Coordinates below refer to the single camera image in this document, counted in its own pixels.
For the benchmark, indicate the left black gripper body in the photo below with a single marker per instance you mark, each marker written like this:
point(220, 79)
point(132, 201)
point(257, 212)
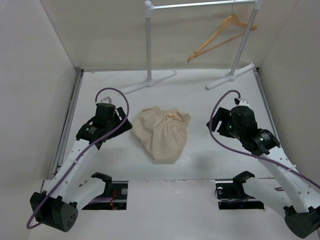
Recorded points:
point(109, 124)

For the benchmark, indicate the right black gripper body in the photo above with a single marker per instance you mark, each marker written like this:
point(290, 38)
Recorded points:
point(234, 131)

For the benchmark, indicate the beige trousers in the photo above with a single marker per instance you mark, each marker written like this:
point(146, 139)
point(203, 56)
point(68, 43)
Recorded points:
point(163, 134)

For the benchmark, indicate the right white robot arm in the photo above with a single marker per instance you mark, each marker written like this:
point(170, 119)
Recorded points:
point(296, 202)

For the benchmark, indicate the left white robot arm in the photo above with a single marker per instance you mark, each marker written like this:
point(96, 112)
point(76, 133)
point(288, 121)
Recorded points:
point(58, 205)

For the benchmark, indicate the wooden clothes hanger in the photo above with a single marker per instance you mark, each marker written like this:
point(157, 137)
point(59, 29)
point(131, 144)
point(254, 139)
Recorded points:
point(215, 29)

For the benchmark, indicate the white clothes rack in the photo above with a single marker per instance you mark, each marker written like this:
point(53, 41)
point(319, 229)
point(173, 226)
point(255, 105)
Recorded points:
point(233, 73)

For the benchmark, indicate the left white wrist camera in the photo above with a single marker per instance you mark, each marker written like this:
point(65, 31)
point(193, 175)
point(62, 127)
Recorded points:
point(107, 100)

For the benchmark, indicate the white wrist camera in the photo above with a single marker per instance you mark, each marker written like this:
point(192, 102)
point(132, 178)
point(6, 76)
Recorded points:
point(241, 102)
point(107, 100)

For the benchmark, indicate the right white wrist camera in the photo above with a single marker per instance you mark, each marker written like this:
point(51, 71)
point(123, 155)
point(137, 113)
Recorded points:
point(241, 102)

